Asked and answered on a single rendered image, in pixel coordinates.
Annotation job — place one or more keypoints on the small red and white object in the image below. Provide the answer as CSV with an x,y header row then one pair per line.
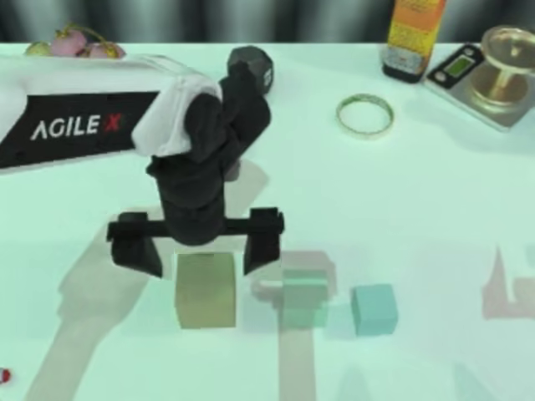
x,y
4,375

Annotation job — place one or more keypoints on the small teal block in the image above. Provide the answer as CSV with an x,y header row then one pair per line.
x,y
373,311

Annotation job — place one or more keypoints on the silver digital kitchen scale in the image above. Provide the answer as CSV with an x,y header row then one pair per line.
x,y
455,69

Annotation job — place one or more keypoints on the large tan block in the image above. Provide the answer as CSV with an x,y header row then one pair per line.
x,y
205,290

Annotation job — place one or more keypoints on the green fruit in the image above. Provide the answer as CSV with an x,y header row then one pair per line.
x,y
37,49

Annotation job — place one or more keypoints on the pale green cube block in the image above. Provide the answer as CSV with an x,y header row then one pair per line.
x,y
303,292

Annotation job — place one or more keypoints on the pink fruit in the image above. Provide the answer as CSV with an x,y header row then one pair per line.
x,y
102,51
69,42

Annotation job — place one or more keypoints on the clear tape roll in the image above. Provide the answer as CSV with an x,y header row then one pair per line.
x,y
343,119

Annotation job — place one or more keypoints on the bottle with orange label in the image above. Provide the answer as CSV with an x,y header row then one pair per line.
x,y
411,37

